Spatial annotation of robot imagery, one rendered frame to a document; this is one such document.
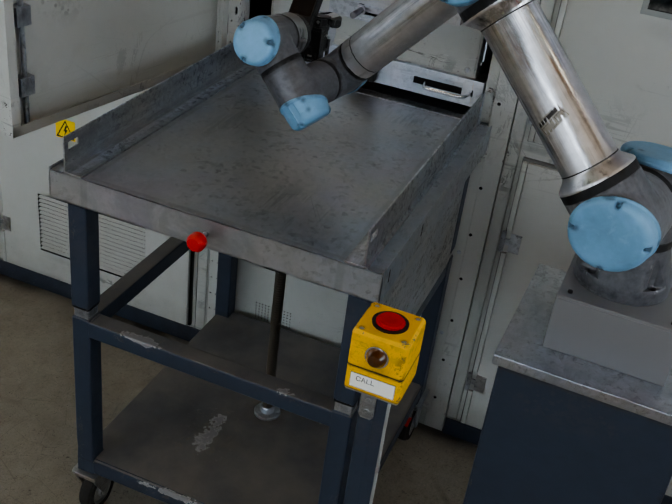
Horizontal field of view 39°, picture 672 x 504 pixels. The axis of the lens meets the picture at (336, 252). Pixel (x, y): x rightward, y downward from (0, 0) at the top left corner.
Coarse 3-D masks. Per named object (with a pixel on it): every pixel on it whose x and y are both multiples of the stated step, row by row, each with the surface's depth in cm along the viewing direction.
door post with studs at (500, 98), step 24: (504, 96) 196; (480, 120) 201; (504, 120) 198; (504, 144) 201; (480, 192) 208; (480, 216) 211; (480, 240) 213; (456, 312) 225; (456, 336) 228; (456, 360) 231; (432, 408) 241
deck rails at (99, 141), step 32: (192, 64) 192; (224, 64) 205; (160, 96) 183; (192, 96) 195; (480, 96) 195; (96, 128) 166; (128, 128) 176; (160, 128) 180; (64, 160) 160; (96, 160) 166; (448, 160) 182; (416, 192) 164; (384, 224) 149; (352, 256) 148
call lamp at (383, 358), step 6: (372, 348) 122; (378, 348) 122; (366, 354) 123; (372, 354) 122; (378, 354) 122; (384, 354) 122; (366, 360) 124; (372, 360) 122; (378, 360) 122; (384, 360) 122; (372, 366) 122; (378, 366) 122; (384, 366) 123
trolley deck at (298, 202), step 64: (192, 128) 182; (256, 128) 186; (320, 128) 189; (384, 128) 193; (448, 128) 197; (64, 192) 163; (128, 192) 158; (192, 192) 160; (256, 192) 163; (320, 192) 166; (384, 192) 169; (448, 192) 175; (256, 256) 153; (320, 256) 148; (384, 256) 150
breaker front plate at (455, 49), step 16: (288, 0) 210; (336, 0) 205; (368, 16) 204; (336, 32) 209; (352, 32) 207; (432, 32) 200; (448, 32) 199; (464, 32) 198; (480, 32) 196; (416, 48) 203; (432, 48) 202; (448, 48) 201; (464, 48) 199; (432, 64) 204; (448, 64) 202; (464, 64) 201
